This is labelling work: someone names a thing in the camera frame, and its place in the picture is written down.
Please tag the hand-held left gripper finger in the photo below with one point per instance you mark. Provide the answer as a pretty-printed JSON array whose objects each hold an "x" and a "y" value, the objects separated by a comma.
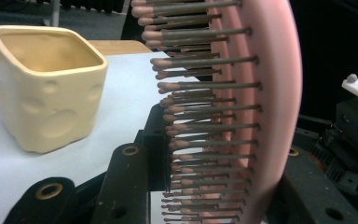
[{"x": 157, "y": 140}]

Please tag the pink hairbrush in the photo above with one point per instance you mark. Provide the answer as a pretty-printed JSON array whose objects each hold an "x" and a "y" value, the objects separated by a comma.
[{"x": 276, "y": 93}]

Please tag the cream square ceramic cup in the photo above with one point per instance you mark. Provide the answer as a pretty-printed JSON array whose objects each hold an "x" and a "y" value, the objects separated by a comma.
[{"x": 43, "y": 105}]

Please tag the white table mat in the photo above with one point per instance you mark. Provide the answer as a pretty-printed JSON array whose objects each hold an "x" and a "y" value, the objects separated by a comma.
[{"x": 124, "y": 99}]

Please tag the white metal stand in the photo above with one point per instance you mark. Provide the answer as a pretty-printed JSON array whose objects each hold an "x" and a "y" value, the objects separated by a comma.
[{"x": 55, "y": 12}]

